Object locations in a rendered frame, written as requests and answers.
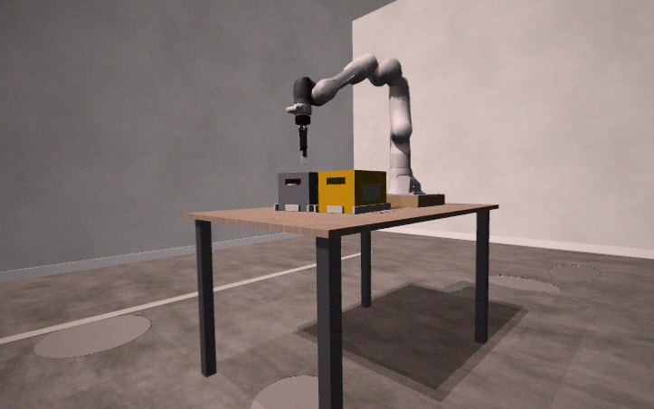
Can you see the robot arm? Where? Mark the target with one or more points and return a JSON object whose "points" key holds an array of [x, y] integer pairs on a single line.
{"points": [[307, 93]]}

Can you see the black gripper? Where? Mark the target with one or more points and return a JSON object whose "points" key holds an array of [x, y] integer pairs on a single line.
{"points": [[303, 120]]}

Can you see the yellow crate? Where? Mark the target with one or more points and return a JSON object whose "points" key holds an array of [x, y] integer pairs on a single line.
{"points": [[350, 188]]}

